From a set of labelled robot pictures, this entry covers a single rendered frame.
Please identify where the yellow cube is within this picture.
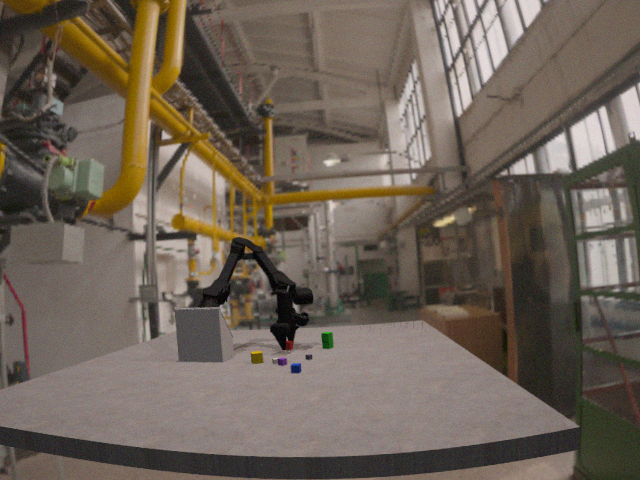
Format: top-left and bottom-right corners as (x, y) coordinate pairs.
(251, 351), (264, 364)

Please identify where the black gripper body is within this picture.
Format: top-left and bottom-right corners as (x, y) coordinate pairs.
(270, 306), (296, 333)

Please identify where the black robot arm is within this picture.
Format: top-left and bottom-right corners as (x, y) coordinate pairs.
(198, 237), (313, 326)

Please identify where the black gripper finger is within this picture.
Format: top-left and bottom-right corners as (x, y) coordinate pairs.
(272, 332), (290, 350)
(287, 325), (299, 343)

